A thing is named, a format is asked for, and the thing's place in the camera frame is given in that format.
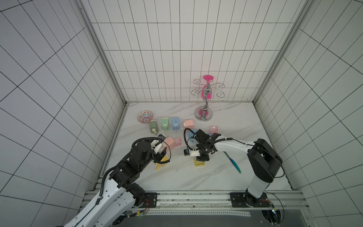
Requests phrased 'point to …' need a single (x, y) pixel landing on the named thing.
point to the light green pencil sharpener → (165, 124)
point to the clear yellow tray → (198, 163)
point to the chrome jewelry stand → (204, 113)
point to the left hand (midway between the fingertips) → (156, 145)
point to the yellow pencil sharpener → (159, 165)
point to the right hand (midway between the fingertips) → (197, 151)
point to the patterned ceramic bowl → (145, 117)
